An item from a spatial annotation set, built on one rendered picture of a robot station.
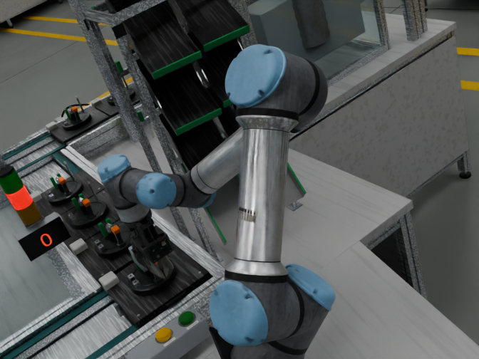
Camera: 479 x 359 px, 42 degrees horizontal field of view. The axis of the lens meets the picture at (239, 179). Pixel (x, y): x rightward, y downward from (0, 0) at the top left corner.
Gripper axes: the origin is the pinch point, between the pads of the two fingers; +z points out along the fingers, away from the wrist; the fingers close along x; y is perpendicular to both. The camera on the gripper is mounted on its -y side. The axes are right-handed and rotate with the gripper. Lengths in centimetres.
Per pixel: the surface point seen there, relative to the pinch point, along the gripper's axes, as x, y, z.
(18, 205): -20.5, -22.8, -25.8
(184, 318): -2.0, 8.6, 9.5
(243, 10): 87, -71, -27
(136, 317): -10.7, -2.9, 9.7
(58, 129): 19, -151, 9
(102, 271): -9.3, -30.2, 9.6
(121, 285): -8.1, -18.4, 9.6
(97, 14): 19, -25, -59
